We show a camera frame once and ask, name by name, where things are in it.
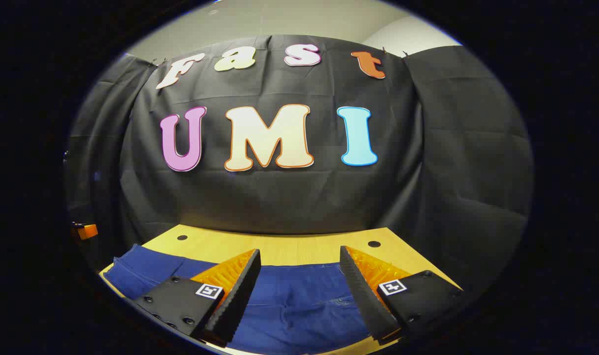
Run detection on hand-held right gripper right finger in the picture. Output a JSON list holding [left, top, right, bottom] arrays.
[[339, 245, 465, 346]]

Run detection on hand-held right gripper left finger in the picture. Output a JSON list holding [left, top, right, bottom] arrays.
[[132, 248, 262, 348]]

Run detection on blue denim jeans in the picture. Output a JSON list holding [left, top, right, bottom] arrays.
[[104, 244, 379, 355]]

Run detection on black backdrop cloth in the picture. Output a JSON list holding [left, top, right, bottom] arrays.
[[65, 35, 534, 296]]

